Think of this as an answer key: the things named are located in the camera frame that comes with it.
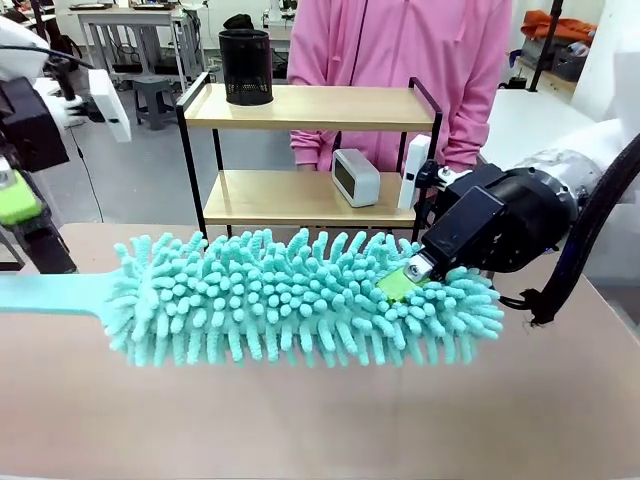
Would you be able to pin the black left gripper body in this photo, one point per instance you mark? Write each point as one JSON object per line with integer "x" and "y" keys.
{"x": 30, "y": 130}

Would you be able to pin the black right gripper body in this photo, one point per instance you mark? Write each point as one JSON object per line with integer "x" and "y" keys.
{"x": 470, "y": 225}

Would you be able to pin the teal chenille duster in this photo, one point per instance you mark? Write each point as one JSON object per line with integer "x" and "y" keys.
{"x": 300, "y": 305}

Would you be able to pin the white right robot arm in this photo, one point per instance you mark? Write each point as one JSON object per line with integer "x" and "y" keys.
{"x": 620, "y": 100}

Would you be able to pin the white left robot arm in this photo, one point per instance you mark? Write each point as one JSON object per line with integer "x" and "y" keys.
{"x": 20, "y": 50}

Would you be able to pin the white digital alarm clock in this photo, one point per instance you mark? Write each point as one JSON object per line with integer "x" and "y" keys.
{"x": 357, "y": 177}

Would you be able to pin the large white table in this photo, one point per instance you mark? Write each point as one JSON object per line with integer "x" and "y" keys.
{"x": 525, "y": 115}

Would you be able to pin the grey plastic stool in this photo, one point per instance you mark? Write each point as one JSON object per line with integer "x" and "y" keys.
{"x": 152, "y": 97}

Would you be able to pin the white background desk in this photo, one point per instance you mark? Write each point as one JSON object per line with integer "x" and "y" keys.
{"x": 130, "y": 15}

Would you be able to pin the person in pink hoodie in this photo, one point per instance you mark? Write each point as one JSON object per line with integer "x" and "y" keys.
{"x": 400, "y": 50}

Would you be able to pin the dark plastic crate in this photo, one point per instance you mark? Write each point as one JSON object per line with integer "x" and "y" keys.
{"x": 569, "y": 59}

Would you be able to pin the black pole on stand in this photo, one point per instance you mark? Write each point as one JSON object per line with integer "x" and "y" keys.
{"x": 545, "y": 40}

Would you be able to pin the orange cloth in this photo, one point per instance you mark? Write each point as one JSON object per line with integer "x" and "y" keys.
{"x": 560, "y": 25}

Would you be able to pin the black mesh pen holder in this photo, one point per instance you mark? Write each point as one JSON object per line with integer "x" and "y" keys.
{"x": 246, "y": 65}

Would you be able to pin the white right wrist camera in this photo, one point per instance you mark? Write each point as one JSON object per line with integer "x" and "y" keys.
{"x": 415, "y": 172}

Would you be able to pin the black frame wooden shelf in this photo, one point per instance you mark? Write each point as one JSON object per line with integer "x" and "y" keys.
{"x": 300, "y": 117}

